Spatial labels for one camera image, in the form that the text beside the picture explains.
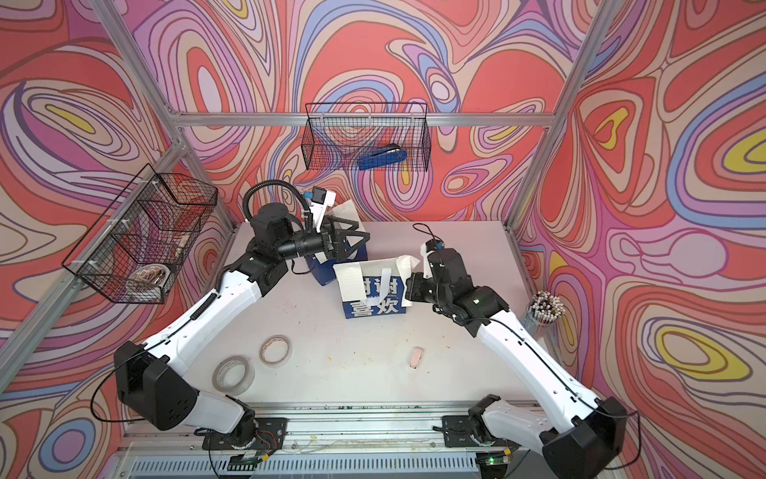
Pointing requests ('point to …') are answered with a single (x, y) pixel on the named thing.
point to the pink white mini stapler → (416, 357)
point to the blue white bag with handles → (325, 272)
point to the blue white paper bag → (375, 287)
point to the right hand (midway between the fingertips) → (408, 289)
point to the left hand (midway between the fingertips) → (364, 234)
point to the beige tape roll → (275, 350)
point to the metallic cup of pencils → (543, 313)
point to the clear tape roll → (233, 375)
